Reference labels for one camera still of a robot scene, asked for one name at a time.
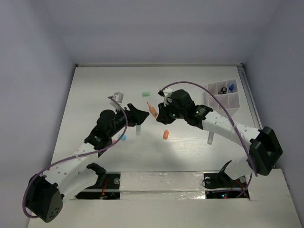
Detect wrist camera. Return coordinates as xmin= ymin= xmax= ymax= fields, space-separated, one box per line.
xmin=110 ymin=92 xmax=124 ymax=103
xmin=158 ymin=87 xmax=173 ymax=106

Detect black scissors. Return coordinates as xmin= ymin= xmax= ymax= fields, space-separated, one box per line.
xmin=219 ymin=87 xmax=227 ymax=95

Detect green eraser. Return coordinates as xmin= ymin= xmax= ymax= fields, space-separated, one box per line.
xmin=142 ymin=92 xmax=151 ymax=97

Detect blue cap glue pen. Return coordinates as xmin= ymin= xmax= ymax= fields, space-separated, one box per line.
xmin=228 ymin=83 xmax=235 ymax=92

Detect green highlighter marker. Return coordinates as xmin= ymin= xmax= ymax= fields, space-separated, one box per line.
xmin=136 ymin=125 xmax=141 ymax=136

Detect white compartment organizer box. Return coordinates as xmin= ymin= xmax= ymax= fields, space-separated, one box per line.
xmin=207 ymin=79 xmax=240 ymax=112

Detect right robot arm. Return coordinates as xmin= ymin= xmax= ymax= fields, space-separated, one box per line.
xmin=157 ymin=89 xmax=283 ymax=189

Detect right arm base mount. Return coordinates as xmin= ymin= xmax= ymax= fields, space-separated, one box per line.
xmin=201 ymin=161 xmax=249 ymax=199

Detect orange cap grey marker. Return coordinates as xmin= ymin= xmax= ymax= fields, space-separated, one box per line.
xmin=207 ymin=132 xmax=214 ymax=145

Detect orange eraser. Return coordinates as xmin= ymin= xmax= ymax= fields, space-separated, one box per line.
xmin=163 ymin=130 xmax=169 ymax=140

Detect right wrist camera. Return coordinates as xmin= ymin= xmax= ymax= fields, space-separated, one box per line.
xmin=158 ymin=87 xmax=173 ymax=106

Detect orange utility knife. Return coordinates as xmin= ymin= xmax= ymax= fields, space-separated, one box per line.
xmin=147 ymin=102 xmax=158 ymax=119

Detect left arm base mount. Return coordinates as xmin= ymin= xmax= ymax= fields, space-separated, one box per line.
xmin=75 ymin=163 xmax=121 ymax=200

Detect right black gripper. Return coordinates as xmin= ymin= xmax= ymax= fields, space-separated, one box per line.
xmin=156 ymin=98 xmax=186 ymax=124

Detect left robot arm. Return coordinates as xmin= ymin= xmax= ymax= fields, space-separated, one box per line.
xmin=23 ymin=104 xmax=149 ymax=223

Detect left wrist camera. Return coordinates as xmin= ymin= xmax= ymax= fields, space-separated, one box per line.
xmin=110 ymin=92 xmax=124 ymax=103

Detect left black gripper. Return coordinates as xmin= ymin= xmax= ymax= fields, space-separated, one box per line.
xmin=108 ymin=104 xmax=148 ymax=138

